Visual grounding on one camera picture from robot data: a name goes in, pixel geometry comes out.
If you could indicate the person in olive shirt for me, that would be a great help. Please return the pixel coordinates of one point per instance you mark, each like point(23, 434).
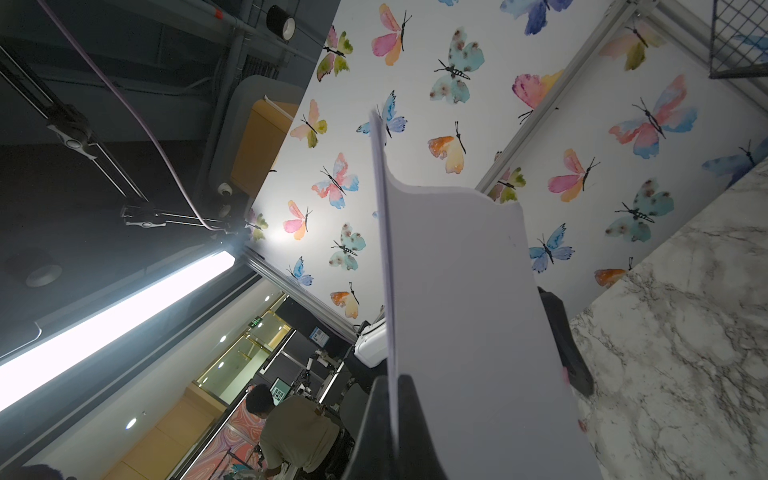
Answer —
point(295, 432)

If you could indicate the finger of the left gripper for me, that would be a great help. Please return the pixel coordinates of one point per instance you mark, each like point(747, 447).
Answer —
point(578, 373)

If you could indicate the computer monitor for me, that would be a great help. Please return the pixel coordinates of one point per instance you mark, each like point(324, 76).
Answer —
point(280, 390)

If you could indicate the ceiling light panel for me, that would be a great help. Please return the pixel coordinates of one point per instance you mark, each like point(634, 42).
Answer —
point(27, 372)

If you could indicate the black wire basket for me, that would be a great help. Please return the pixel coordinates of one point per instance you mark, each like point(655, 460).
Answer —
point(738, 39)

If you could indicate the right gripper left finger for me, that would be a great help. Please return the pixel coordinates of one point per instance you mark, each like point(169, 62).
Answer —
point(372, 456)

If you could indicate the plain text document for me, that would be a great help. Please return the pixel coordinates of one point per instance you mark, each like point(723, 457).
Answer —
point(465, 320)

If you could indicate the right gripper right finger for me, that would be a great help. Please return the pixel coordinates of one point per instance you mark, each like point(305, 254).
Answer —
point(417, 458)

